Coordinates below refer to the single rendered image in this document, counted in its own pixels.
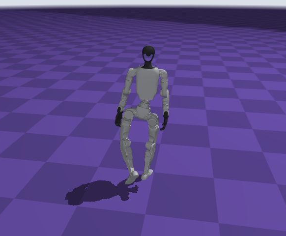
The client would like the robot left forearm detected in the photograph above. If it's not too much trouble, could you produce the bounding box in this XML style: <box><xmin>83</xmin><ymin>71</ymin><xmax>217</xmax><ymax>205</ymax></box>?
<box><xmin>118</xmin><ymin>87</ymin><xmax>128</xmax><ymax>112</ymax></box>

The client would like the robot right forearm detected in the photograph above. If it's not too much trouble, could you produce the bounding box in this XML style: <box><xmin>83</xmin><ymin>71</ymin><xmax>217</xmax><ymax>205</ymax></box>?
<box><xmin>162</xmin><ymin>90</ymin><xmax>169</xmax><ymax>115</ymax></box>

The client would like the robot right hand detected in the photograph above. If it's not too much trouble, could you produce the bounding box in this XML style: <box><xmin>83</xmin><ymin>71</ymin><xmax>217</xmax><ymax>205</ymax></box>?
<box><xmin>160</xmin><ymin>111</ymin><xmax>169</xmax><ymax>130</ymax></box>

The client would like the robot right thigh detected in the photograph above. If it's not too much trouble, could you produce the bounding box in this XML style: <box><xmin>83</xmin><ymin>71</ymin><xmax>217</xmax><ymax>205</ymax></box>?
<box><xmin>145</xmin><ymin>112</ymin><xmax>159</xmax><ymax>150</ymax></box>

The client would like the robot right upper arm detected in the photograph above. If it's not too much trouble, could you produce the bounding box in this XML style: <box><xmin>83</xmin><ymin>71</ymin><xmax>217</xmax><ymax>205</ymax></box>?
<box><xmin>158</xmin><ymin>69</ymin><xmax>168</xmax><ymax>97</ymax></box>

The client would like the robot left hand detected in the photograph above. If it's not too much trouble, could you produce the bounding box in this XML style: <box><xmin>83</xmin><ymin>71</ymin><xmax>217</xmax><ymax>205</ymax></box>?
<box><xmin>115</xmin><ymin>107</ymin><xmax>123</xmax><ymax>127</ymax></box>

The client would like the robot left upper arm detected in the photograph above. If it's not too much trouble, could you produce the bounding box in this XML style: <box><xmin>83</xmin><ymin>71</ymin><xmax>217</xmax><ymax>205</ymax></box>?
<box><xmin>123</xmin><ymin>68</ymin><xmax>137</xmax><ymax>95</ymax></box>

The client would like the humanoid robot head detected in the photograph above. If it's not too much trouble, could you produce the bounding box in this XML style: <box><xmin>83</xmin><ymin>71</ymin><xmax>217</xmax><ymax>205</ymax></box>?
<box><xmin>141</xmin><ymin>46</ymin><xmax>155</xmax><ymax>69</ymax></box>

